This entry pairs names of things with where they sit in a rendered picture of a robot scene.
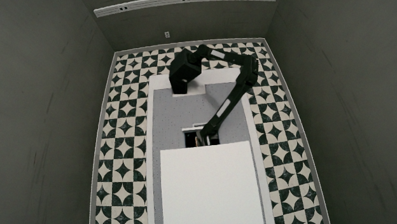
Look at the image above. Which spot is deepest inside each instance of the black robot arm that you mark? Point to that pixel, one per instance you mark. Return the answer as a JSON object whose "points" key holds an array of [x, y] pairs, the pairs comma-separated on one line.
{"points": [[245, 80]]}

